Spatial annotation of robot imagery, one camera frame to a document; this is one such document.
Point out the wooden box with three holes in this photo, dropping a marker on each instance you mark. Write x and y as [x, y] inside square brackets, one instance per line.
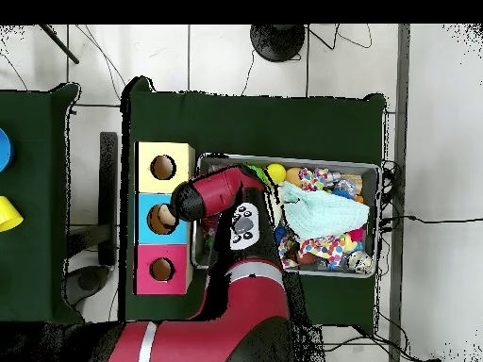
[147, 154]

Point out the silver crushed can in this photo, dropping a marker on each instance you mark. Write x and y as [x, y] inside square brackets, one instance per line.
[361, 262]

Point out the yellow cup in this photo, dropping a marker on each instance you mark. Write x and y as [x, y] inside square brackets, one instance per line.
[7, 215]

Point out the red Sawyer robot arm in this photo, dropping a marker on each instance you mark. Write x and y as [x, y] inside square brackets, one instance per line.
[223, 188]

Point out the small colourful dotted cloth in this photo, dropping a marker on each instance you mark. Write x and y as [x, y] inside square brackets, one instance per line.
[315, 179]

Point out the large colourful dotted cloth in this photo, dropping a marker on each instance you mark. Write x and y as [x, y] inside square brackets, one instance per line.
[328, 249]

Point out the shallow clear mesh bin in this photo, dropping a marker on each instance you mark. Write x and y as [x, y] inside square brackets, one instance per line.
[371, 172]

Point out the black pole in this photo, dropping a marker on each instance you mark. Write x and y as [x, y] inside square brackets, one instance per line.
[60, 45]

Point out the yellow ball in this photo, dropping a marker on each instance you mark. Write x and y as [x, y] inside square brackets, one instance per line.
[277, 173]

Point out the dark green table cloth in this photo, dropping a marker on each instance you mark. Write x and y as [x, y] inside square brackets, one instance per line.
[264, 128]

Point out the mint green cloth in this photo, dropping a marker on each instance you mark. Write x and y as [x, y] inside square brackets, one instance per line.
[324, 213]

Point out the grey round stand foot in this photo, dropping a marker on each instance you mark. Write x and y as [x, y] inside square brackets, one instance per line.
[89, 283]

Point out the green cloth side table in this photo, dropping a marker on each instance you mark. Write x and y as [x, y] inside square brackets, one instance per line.
[38, 264]

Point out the blue round object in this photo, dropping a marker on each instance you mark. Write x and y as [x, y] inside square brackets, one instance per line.
[4, 149]

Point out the black round stand base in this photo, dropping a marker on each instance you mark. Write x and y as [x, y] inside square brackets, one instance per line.
[278, 41]

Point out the black panel stand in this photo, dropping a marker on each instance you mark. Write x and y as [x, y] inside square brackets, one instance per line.
[109, 196]

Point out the tan orange ball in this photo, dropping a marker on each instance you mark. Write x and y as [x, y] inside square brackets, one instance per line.
[293, 176]

